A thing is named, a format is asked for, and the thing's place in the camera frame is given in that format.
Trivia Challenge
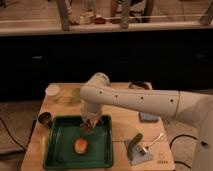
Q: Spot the black cable left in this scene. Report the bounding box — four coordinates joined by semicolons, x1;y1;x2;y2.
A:
0;117;37;152

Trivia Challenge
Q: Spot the orange peach fruit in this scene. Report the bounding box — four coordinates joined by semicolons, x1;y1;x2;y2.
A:
74;138;88;154

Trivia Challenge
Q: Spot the silver metal fork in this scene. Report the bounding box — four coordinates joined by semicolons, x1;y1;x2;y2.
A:
140;133;164;155

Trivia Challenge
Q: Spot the dark bowl with contents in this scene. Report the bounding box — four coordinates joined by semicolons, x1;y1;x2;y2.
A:
129;81;149;90

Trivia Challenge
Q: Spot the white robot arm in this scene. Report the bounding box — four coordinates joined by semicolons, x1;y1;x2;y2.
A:
80;73;213;171

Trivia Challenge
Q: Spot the black cable right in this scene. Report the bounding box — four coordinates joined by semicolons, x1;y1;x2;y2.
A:
169;134;201;171

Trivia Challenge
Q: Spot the green plastic tray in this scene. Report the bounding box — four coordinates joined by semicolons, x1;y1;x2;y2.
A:
43;115;114;170

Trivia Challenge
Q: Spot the white lidded cup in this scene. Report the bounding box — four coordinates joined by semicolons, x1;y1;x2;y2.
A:
45;85;60;101

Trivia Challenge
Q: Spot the black cable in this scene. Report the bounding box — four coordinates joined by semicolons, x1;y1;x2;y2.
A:
169;134;201;171
0;117;37;152

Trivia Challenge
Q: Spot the green cucumber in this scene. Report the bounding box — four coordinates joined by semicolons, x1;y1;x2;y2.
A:
127;133;143;160

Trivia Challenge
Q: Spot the green translucent cup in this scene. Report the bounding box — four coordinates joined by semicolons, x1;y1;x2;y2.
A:
71;88;81;103

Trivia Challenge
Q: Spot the dark metal cup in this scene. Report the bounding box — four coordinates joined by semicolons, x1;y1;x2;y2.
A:
38;112;52;128

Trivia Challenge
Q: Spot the blue sponge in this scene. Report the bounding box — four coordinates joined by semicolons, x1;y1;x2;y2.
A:
139;113;159;122

